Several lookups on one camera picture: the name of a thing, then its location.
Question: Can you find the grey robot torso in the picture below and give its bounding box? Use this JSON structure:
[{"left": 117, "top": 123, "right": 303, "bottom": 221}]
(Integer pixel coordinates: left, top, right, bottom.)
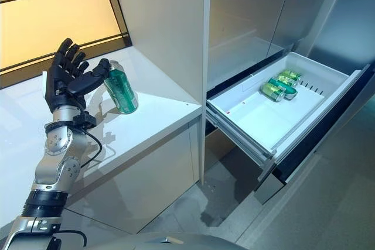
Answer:
[{"left": 96, "top": 231, "right": 253, "bottom": 250}]

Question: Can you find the white fridge drawer bin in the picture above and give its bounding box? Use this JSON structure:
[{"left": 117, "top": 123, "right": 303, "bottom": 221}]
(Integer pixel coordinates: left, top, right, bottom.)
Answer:
[{"left": 206, "top": 52, "right": 363, "bottom": 160}]

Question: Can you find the backlit panel with dark frame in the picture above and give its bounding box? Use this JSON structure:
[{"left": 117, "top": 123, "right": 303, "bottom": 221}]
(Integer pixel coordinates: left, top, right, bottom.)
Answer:
[{"left": 0, "top": 0, "right": 131, "bottom": 90}]

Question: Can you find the stainless steel fridge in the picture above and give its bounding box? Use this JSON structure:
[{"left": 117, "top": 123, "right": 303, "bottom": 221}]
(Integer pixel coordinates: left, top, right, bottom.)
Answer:
[{"left": 204, "top": 0, "right": 375, "bottom": 93}]

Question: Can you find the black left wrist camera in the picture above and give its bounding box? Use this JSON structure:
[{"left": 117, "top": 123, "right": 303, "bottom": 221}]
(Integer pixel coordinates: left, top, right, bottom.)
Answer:
[{"left": 43, "top": 111, "right": 98, "bottom": 130}]

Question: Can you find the dark green drink can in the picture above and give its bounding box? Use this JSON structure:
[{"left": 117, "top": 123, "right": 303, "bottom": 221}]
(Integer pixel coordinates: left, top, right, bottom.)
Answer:
[
  {"left": 104, "top": 60, "right": 138, "bottom": 114},
  {"left": 268, "top": 76, "right": 299, "bottom": 101}
]

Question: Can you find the stainless fridge drawer front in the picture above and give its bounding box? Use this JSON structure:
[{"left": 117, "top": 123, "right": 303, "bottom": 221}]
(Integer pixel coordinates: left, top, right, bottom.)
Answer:
[{"left": 254, "top": 59, "right": 375, "bottom": 233}]

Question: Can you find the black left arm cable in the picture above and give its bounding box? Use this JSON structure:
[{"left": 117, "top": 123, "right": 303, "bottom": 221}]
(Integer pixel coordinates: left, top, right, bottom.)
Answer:
[{"left": 54, "top": 129, "right": 103, "bottom": 248}]

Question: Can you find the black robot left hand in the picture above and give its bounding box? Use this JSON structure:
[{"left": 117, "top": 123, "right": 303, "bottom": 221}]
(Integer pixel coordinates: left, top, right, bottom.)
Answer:
[{"left": 43, "top": 37, "right": 111, "bottom": 114}]

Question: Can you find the tall white cabinet panel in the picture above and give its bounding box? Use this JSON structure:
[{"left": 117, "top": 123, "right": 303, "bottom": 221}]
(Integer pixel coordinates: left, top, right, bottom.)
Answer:
[{"left": 108, "top": 0, "right": 212, "bottom": 186}]

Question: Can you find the grey drawer slide rail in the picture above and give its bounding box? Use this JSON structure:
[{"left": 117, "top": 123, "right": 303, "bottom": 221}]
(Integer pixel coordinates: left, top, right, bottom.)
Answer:
[{"left": 204, "top": 105, "right": 278, "bottom": 182}]

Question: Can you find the light green drink can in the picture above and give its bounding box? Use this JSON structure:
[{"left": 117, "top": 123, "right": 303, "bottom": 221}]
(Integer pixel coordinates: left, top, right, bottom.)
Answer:
[
  {"left": 277, "top": 69, "right": 302, "bottom": 87},
  {"left": 260, "top": 81, "right": 287, "bottom": 102}
]

